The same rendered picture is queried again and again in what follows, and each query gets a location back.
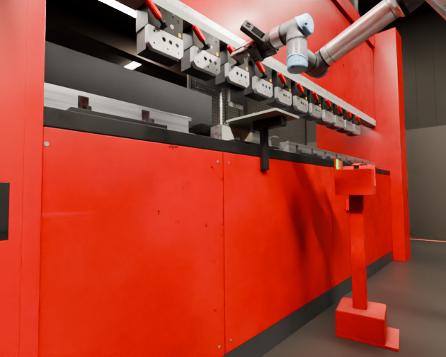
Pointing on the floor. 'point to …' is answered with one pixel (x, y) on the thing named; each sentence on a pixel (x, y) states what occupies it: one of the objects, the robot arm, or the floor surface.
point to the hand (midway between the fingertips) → (232, 52)
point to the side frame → (383, 135)
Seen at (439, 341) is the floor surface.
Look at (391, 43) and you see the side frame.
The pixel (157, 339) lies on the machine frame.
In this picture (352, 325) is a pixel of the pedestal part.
